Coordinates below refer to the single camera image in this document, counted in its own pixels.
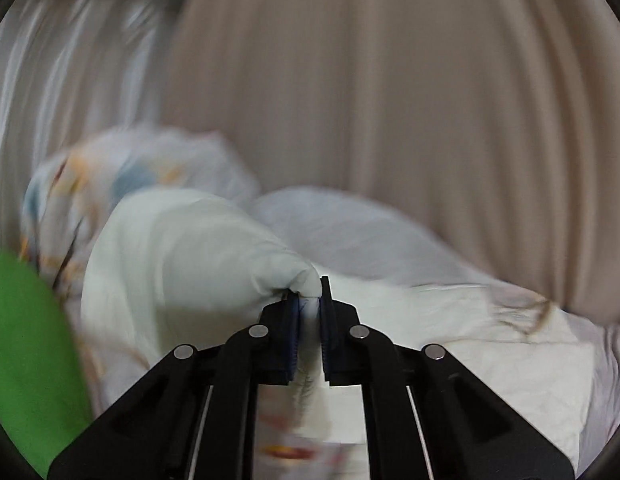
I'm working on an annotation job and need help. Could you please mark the cream quilted jacket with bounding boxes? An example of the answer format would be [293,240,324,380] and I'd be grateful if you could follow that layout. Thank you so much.
[80,187,599,476]

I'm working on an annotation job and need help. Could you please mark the green cloth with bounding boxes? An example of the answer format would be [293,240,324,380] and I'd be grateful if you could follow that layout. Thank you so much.
[0,253,93,479]

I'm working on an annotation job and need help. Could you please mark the grey floral plush blanket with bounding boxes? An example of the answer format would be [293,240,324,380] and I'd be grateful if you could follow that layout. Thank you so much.
[20,127,620,470]

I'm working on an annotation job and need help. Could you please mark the beige curtain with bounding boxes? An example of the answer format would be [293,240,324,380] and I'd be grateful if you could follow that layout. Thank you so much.
[162,0,620,323]

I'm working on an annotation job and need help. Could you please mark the white striped sheer curtain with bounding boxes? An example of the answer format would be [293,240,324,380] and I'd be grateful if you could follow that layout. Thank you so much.
[0,0,184,249]

